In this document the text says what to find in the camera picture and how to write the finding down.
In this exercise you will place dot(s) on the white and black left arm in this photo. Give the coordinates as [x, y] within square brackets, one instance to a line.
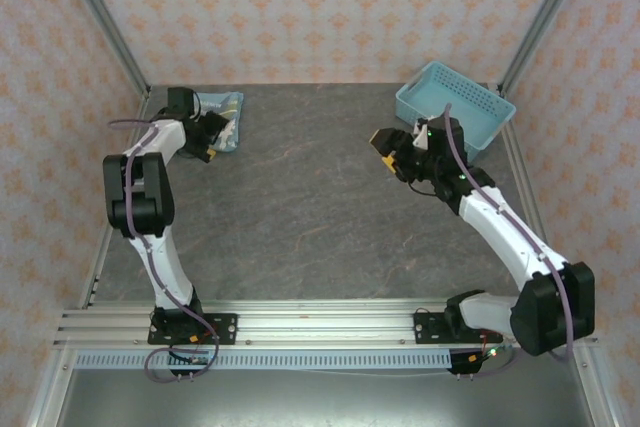
[165, 267]

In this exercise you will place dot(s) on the small electronics board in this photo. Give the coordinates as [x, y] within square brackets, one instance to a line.
[472, 358]
[195, 360]

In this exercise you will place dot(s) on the grey metal sheet panel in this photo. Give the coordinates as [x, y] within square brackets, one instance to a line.
[320, 402]

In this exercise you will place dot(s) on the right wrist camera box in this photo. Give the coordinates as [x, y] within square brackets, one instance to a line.
[422, 134]

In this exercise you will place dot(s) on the wide aluminium base rail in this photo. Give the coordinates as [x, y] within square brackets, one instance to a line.
[325, 322]

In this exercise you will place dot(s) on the light blue t-shirt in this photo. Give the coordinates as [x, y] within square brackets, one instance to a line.
[232, 107]

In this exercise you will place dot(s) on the short aluminium frame leg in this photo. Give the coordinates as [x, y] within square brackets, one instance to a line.
[592, 392]
[50, 392]

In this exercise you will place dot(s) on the light blue perforated plastic basket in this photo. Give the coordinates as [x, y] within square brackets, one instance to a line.
[460, 92]

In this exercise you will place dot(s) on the aluminium side rail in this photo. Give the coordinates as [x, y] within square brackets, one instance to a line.
[97, 267]
[537, 217]

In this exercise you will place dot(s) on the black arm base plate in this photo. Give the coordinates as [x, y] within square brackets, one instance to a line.
[227, 329]
[425, 329]

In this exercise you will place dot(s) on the aluminium frame post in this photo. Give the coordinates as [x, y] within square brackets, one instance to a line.
[106, 22]
[542, 22]

